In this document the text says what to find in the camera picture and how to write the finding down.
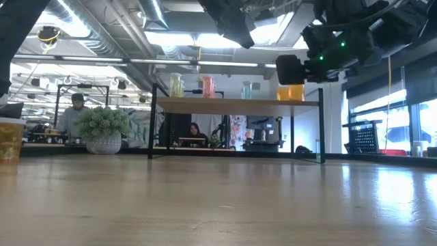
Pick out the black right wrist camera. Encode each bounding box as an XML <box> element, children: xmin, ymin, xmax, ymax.
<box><xmin>275</xmin><ymin>54</ymin><xmax>307</xmax><ymax>86</ymax></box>

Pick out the black yellow ceiling cable reel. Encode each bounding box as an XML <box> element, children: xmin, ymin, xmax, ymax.
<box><xmin>36</xmin><ymin>25</ymin><xmax>62</xmax><ymax>52</ymax></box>

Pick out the dark grey background monitor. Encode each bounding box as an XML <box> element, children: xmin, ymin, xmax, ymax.
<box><xmin>0</xmin><ymin>102</ymin><xmax>25</xmax><ymax>120</ymax></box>

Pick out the black perforated rack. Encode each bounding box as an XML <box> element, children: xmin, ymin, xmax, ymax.
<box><xmin>342</xmin><ymin>119</ymin><xmax>384</xmax><ymax>154</ymax></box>

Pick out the wooden shelf black metal frame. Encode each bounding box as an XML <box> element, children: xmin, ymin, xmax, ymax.
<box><xmin>147</xmin><ymin>83</ymin><xmax>326</xmax><ymax>165</ymax></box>

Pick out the white container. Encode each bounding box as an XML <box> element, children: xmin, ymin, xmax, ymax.
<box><xmin>411</xmin><ymin>139</ymin><xmax>429</xmax><ymax>157</ymax></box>

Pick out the black aluminium table frame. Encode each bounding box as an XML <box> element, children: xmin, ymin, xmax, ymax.
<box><xmin>20</xmin><ymin>145</ymin><xmax>437</xmax><ymax>168</ymax></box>

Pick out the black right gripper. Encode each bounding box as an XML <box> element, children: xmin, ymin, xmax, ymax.
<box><xmin>301</xmin><ymin>23</ymin><xmax>375</xmax><ymax>84</ymax></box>

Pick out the floral patterned banner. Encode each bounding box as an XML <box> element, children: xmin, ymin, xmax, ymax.
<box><xmin>230</xmin><ymin>115</ymin><xmax>247</xmax><ymax>150</ymax></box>

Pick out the black background workstation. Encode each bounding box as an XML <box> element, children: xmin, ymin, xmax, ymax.
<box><xmin>242</xmin><ymin>115</ymin><xmax>285</xmax><ymax>153</ymax></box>

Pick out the yellow hanging cable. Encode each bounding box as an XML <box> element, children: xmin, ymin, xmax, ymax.
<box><xmin>384</xmin><ymin>54</ymin><xmax>393</xmax><ymax>144</ymax></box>

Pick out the red seat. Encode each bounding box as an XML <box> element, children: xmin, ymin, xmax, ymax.
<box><xmin>380</xmin><ymin>148</ymin><xmax>409</xmax><ymax>157</ymax></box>

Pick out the person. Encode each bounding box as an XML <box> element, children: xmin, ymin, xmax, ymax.
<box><xmin>180</xmin><ymin>122</ymin><xmax>210</xmax><ymax>148</ymax></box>
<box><xmin>55</xmin><ymin>92</ymin><xmax>90</xmax><ymax>138</ymax></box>

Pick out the black metal gantry frame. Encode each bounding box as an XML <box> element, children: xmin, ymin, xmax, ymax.
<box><xmin>54</xmin><ymin>83</ymin><xmax>110</xmax><ymax>134</ymax></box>

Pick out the green artificial plant in pot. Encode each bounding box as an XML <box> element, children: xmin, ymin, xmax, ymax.
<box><xmin>73</xmin><ymin>105</ymin><xmax>132</xmax><ymax>155</ymax></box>

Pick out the orange cup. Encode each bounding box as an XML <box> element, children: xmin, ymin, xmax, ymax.
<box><xmin>287</xmin><ymin>84</ymin><xmax>306</xmax><ymax>102</ymax></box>

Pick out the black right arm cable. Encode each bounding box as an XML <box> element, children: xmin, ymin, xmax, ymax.
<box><xmin>317</xmin><ymin>0</ymin><xmax>404</xmax><ymax>30</ymax></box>

